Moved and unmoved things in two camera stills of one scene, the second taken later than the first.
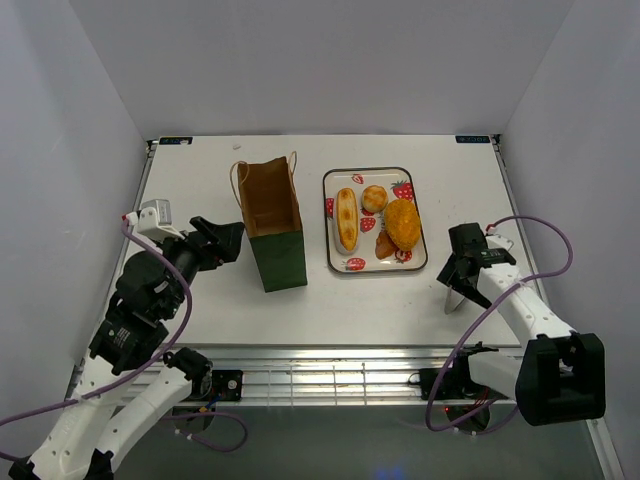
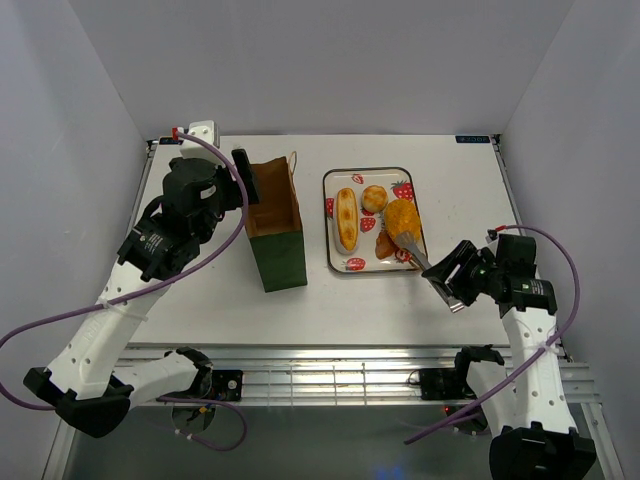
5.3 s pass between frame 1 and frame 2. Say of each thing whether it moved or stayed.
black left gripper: moved
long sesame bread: stayed
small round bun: stayed
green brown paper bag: stayed
